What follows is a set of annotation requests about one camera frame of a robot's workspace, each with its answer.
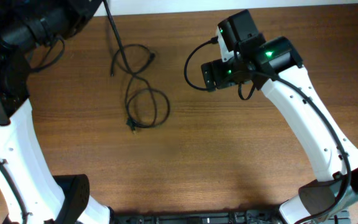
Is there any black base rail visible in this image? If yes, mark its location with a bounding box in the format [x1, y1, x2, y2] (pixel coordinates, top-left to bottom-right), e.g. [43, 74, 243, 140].
[110, 208, 351, 224]

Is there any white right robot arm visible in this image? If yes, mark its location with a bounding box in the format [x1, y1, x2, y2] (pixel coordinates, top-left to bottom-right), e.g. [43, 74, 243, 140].
[201, 10, 358, 223]

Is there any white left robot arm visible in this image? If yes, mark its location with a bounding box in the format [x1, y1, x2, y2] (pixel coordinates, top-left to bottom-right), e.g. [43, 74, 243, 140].
[0, 1, 114, 223]

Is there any black cable small plug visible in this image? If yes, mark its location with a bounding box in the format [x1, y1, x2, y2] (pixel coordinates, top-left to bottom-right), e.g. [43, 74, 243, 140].
[103, 0, 155, 77]

